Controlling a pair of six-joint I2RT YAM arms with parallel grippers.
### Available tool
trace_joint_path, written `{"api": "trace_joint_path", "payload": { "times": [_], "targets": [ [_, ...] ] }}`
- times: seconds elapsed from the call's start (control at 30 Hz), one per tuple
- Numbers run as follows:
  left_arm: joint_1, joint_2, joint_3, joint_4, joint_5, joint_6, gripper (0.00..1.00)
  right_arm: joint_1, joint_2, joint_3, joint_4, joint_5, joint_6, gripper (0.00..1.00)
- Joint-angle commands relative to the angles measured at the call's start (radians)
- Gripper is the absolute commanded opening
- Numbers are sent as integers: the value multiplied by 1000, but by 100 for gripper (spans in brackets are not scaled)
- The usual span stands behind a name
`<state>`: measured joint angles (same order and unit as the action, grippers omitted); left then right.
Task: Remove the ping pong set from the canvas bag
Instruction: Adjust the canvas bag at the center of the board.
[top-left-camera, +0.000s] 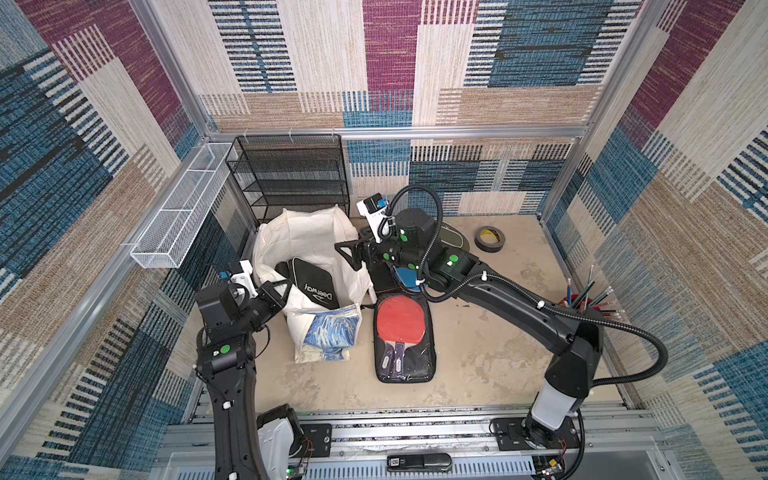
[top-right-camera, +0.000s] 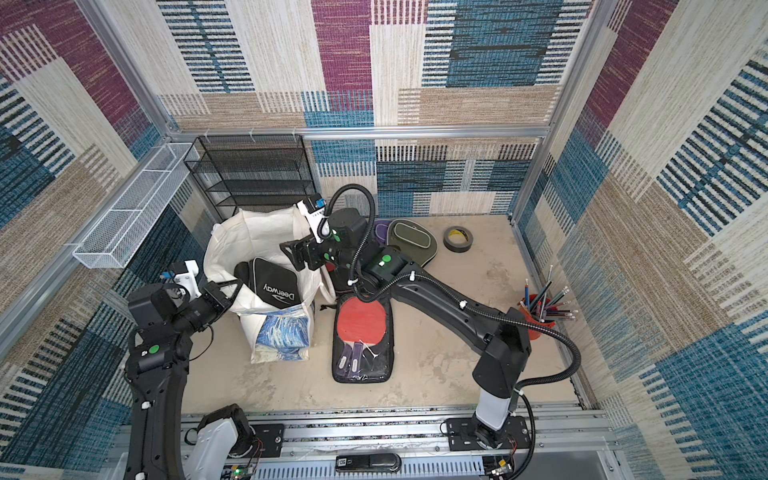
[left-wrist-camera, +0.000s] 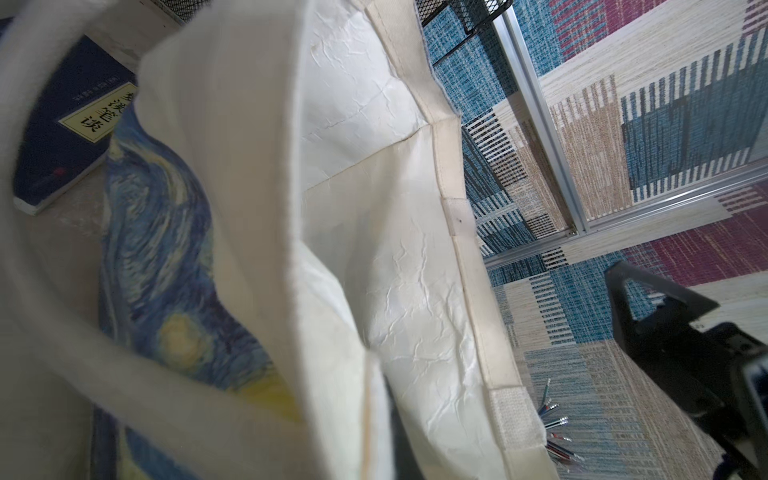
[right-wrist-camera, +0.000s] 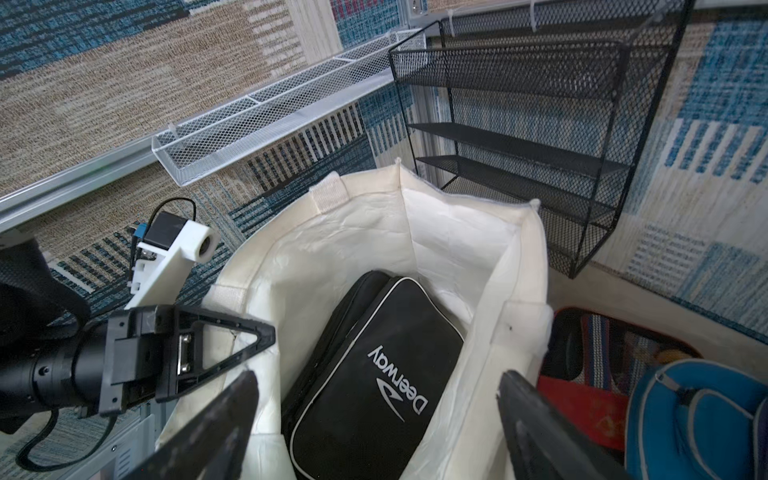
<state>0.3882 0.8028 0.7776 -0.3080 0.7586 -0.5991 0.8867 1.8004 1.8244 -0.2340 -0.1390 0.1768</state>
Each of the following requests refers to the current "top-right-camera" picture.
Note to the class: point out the olive green paddle case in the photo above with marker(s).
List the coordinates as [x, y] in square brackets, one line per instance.
[413, 240]

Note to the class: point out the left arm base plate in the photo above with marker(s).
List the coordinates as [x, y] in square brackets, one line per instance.
[265, 441]

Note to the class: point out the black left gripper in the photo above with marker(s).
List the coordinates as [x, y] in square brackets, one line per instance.
[211, 293]

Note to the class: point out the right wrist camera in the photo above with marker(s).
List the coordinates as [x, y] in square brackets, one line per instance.
[312, 209]

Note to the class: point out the aluminium front rail frame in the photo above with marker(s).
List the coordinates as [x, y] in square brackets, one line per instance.
[567, 442]

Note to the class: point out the purple paddle case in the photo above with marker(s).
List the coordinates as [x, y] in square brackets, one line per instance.
[380, 231]

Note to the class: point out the red pencil cup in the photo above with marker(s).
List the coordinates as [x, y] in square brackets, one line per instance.
[533, 333]

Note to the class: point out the black wire mesh shelf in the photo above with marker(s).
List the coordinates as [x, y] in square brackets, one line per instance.
[258, 173]

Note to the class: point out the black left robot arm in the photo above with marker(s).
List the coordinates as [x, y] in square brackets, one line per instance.
[157, 368]

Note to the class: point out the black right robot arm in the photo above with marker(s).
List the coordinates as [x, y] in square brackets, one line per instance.
[376, 271]

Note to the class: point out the white wire mesh basket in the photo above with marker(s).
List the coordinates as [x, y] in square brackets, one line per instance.
[114, 240]

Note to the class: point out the white canvas starry night bag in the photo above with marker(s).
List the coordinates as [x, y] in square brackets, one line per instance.
[272, 334]

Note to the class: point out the black tape roll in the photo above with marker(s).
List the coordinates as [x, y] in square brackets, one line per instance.
[458, 239]

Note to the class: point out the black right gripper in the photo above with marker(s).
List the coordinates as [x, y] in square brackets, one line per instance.
[298, 253]

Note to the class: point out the clear case red paddles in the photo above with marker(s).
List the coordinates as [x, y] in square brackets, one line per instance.
[363, 341]

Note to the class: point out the black handheld scanner device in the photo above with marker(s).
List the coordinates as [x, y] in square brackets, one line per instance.
[368, 463]

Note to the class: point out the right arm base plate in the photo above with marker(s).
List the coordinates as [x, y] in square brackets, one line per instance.
[466, 434]

